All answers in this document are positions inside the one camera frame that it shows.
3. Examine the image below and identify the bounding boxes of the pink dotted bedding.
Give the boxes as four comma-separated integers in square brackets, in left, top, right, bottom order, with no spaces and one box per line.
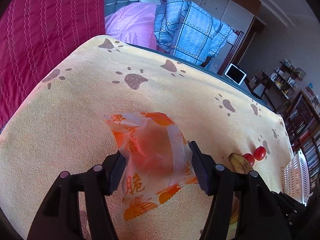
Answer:
[104,1,160,53]

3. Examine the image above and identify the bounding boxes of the spotted yellow banana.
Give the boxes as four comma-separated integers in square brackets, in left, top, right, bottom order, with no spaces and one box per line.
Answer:
[226,153,253,225]

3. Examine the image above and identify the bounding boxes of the blue patterned quilt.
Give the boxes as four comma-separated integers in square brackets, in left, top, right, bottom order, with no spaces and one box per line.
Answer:
[153,0,233,67]

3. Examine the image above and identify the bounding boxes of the orange printed snack packet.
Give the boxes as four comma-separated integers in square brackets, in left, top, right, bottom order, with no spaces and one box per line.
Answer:
[104,112,199,221]

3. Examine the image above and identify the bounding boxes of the white plastic basket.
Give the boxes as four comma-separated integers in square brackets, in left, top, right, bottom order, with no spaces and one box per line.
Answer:
[281,149,310,207]

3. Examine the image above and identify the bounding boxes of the yellow paw print towel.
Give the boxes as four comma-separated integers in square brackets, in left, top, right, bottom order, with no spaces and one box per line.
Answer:
[0,35,294,240]

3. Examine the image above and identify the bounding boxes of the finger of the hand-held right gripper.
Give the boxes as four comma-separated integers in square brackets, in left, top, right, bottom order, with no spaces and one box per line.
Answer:
[271,191,308,240]

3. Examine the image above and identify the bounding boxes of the small cluttered shelf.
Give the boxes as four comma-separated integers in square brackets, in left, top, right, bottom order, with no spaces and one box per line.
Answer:
[250,60,307,110]

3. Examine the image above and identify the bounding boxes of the red cherry tomato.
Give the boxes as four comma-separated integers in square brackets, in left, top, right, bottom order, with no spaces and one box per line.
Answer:
[242,153,255,167]
[254,146,266,160]

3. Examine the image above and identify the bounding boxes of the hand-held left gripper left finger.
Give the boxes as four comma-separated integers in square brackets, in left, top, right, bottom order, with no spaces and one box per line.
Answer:
[27,152,126,240]

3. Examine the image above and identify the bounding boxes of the wooden chair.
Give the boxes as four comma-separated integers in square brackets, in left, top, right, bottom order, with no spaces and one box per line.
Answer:
[205,29,245,75]

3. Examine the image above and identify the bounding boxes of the dark bookshelf with books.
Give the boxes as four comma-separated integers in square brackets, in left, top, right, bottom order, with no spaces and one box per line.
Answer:
[282,87,320,190]

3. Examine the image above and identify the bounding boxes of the red quilted blanket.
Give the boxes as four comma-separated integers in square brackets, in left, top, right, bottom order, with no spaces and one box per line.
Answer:
[0,0,107,130]

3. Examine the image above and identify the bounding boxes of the white tablet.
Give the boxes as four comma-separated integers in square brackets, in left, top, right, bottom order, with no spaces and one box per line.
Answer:
[224,63,247,85]

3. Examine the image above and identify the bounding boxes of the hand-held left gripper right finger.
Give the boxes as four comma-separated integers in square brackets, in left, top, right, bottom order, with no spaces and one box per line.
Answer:
[188,141,292,240]

